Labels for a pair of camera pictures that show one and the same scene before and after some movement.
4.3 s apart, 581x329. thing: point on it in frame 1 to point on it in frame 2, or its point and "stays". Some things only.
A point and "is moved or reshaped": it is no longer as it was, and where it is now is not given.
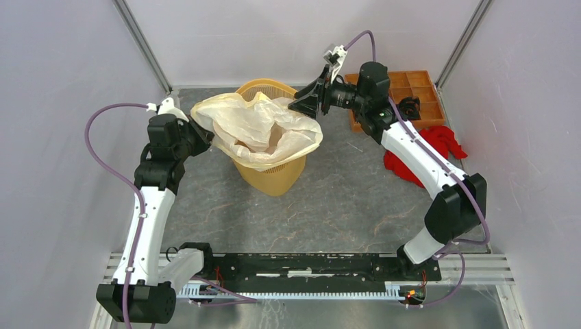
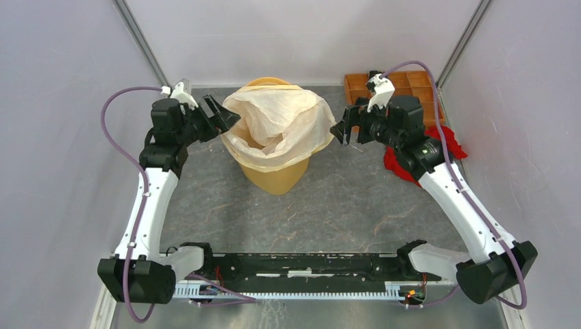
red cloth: (441, 137) stays
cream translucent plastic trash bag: (258, 133) is moved or reshaped
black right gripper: (310, 96) to (358, 116)
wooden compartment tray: (403, 84) stays
